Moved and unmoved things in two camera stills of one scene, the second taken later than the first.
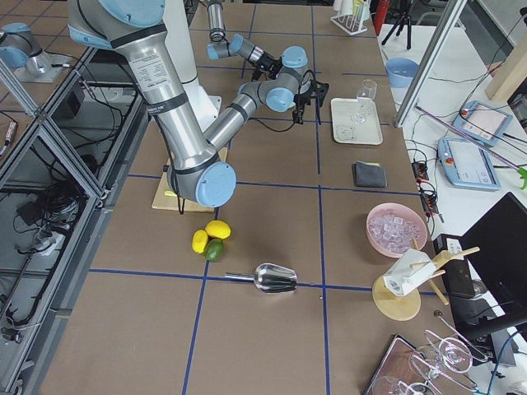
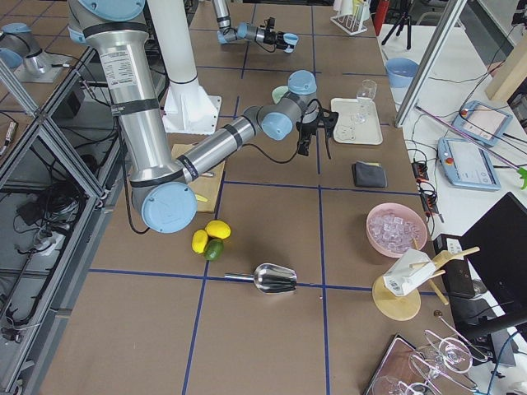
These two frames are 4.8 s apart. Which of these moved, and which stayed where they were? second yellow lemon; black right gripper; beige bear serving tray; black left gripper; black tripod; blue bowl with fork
Moved: black left gripper; black right gripper
Stayed: second yellow lemon; beige bear serving tray; black tripod; blue bowl with fork
